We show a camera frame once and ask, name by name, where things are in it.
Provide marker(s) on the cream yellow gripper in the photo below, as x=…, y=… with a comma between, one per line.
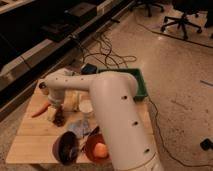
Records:
x=51, y=113

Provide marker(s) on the dark grape bunch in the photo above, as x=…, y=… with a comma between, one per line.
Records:
x=59, y=119

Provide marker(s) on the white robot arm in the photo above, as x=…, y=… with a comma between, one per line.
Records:
x=128, y=143

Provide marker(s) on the yellow banana piece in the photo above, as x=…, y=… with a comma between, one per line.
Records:
x=71, y=101

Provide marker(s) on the grey blue cloth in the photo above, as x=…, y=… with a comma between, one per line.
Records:
x=80, y=128

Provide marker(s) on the wooden table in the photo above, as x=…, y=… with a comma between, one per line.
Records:
x=33, y=150

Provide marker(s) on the white cup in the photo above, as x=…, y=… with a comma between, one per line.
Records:
x=86, y=108

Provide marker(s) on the dark purple bowl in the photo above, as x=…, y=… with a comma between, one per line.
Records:
x=66, y=147

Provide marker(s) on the blue grey stapler toy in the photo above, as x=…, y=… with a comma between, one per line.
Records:
x=68, y=72

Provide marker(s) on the red orange bowl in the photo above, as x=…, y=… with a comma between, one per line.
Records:
x=89, y=147

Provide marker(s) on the black power box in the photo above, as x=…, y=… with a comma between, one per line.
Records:
x=88, y=69

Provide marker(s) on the orange fruit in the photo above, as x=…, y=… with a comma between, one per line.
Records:
x=100, y=150

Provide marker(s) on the green plastic tray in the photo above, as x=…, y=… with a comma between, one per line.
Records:
x=140, y=85

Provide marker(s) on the black office chair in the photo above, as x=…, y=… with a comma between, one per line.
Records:
x=148, y=4
x=189, y=7

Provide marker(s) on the black adapter on floor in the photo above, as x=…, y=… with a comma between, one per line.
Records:
x=206, y=144

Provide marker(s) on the black handled knife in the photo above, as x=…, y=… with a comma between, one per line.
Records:
x=93, y=132

